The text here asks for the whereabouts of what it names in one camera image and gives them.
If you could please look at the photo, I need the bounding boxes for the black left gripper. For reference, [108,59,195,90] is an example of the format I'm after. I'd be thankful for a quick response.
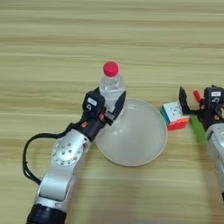
[69,87,128,143]

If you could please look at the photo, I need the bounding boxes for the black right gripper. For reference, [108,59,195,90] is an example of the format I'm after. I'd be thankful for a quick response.
[178,84,224,131]

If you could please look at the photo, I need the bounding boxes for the clear bottle with red cap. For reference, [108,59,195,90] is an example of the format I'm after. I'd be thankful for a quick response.
[98,60,127,118]

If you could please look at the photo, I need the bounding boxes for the colourful puzzle cube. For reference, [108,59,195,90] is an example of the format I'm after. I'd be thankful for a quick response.
[159,101,190,132]

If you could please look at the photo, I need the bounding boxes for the red marker pen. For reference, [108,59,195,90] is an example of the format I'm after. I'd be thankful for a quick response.
[192,90,205,105]

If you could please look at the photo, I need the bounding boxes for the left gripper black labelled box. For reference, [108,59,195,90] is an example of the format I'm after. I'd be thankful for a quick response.
[81,90,107,118]

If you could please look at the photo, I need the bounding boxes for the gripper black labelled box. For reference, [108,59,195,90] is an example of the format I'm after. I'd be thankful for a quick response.
[81,90,107,118]
[204,86,224,107]

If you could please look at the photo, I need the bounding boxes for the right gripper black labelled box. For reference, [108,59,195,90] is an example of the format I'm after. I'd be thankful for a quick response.
[204,86,224,107]

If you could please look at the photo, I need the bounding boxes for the green rectangular block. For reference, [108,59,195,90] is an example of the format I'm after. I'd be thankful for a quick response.
[189,115,208,144]

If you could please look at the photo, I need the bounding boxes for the round white plate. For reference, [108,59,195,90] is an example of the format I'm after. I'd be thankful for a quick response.
[94,98,169,168]

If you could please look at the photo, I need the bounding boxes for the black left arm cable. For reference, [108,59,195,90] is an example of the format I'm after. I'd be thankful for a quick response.
[22,122,86,186]

